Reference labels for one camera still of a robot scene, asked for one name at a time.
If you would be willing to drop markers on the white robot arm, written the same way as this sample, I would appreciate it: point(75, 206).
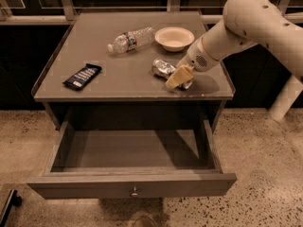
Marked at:
point(245, 23)

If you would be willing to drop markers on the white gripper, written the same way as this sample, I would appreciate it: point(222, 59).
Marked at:
point(196, 58)

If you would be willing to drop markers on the black object at floor edge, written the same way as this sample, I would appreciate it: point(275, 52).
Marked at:
point(13, 199)

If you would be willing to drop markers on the white bowl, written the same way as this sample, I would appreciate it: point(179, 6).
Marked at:
point(174, 39)

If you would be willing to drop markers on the metal railing frame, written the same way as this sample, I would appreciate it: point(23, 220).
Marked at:
point(126, 3)

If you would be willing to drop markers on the clear plastic water bottle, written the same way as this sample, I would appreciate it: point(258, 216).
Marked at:
point(131, 40)

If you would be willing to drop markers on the open grey top drawer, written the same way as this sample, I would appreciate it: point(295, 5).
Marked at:
point(100, 161)

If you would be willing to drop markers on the metal drawer knob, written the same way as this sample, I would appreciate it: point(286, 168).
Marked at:
point(134, 194)

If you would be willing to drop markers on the grey cabinet table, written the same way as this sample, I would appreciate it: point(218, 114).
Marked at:
point(128, 76)

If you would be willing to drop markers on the silver blue redbull can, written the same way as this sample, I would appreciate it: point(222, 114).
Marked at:
point(165, 69)

